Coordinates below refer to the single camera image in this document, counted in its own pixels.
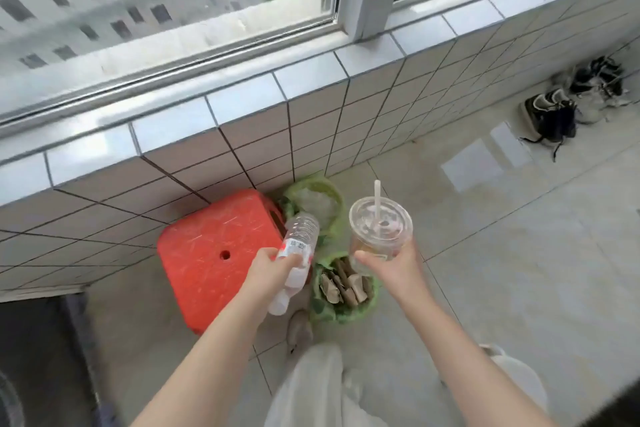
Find black high-top sneaker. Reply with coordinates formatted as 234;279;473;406
518;88;579;162

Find person's left forearm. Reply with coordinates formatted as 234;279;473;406
131;287;271;427

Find white drinking straw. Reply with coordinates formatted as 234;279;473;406
373;179;383;238

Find green-lined bin with clear waste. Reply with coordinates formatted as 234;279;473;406
279;176;347;248

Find red plastic stool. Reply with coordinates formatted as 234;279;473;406
156;188;287;336

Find person's right forearm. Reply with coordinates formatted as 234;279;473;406
400;289;557;427

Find clear plastic lidded cup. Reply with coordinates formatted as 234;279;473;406
348;196;414;277

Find brown cardboard scraps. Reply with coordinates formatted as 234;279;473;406
319;259;374;307

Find person's beige left shoe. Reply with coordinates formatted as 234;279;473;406
285;310;315;355

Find person's white trousers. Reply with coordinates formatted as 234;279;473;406
264;342;549;427

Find dark grey appliance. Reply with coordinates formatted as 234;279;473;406
0;292;120;427

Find person's left hand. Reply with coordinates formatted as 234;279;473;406
239;247;304;315

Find clear plastic water bottle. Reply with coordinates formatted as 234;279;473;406
267;212;321;317

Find person's right hand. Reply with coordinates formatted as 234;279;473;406
353;239;434;311

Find green-lined bin with cardboard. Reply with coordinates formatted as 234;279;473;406
310;252;380;326

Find black and white sneaker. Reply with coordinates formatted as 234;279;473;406
569;56;626;97

